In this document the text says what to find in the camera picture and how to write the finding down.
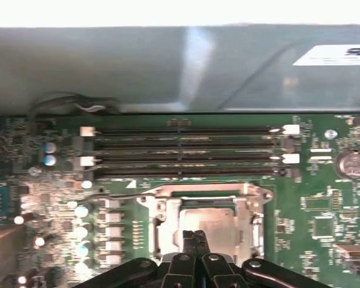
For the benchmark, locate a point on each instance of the coin battery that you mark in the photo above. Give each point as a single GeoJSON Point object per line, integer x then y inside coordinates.
{"type": "Point", "coordinates": [352, 164]}

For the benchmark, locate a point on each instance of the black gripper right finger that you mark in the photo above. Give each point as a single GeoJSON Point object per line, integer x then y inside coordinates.
{"type": "Point", "coordinates": [219, 270]}

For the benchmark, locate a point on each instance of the CPU socket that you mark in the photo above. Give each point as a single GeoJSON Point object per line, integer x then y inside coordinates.
{"type": "Point", "coordinates": [252, 189]}

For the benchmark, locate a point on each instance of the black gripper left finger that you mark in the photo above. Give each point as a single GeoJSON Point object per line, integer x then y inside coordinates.
{"type": "Point", "coordinates": [180, 270]}

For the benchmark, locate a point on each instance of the silver CPU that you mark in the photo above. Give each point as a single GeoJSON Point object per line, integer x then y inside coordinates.
{"type": "Point", "coordinates": [210, 222]}

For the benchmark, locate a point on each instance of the green motherboard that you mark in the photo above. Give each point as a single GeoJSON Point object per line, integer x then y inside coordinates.
{"type": "Point", "coordinates": [291, 186]}

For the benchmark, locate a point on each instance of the RAM slot black clips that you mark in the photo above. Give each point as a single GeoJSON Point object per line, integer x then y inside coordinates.
{"type": "Point", "coordinates": [198, 146]}
{"type": "Point", "coordinates": [198, 172]}

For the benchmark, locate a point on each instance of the white label sticker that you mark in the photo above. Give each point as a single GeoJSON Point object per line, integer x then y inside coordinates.
{"type": "Point", "coordinates": [324, 57]}

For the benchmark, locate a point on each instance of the metal locking lever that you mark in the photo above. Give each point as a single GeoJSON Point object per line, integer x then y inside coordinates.
{"type": "Point", "coordinates": [123, 196]}

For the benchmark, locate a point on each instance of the metal rear port block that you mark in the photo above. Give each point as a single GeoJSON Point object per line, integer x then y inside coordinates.
{"type": "Point", "coordinates": [3, 246]}

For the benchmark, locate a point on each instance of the metal socket cover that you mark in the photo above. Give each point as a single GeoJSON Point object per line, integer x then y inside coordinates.
{"type": "Point", "coordinates": [246, 228]}

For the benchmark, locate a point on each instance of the black PC case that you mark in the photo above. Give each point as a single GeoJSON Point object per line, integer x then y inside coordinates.
{"type": "Point", "coordinates": [108, 66]}

